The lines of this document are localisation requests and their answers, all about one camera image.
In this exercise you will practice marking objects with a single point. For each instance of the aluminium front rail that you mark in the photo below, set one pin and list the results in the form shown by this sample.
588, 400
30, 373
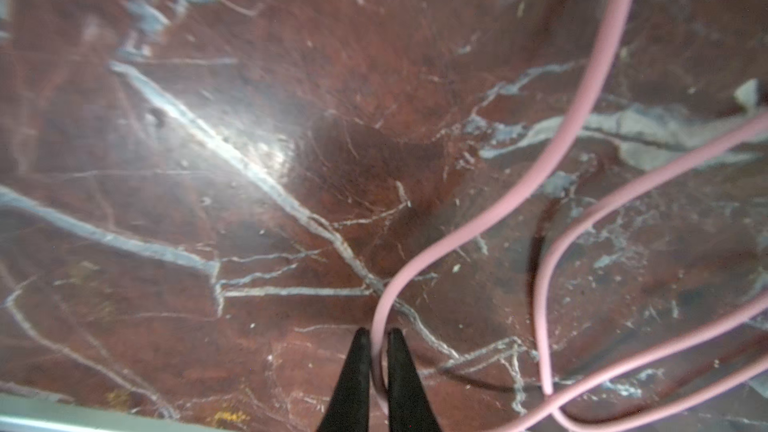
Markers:
24, 414

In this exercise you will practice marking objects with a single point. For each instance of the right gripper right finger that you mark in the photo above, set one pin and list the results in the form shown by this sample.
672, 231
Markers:
409, 407

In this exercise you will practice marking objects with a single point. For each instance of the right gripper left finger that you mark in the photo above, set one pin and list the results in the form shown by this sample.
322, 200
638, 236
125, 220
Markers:
348, 408

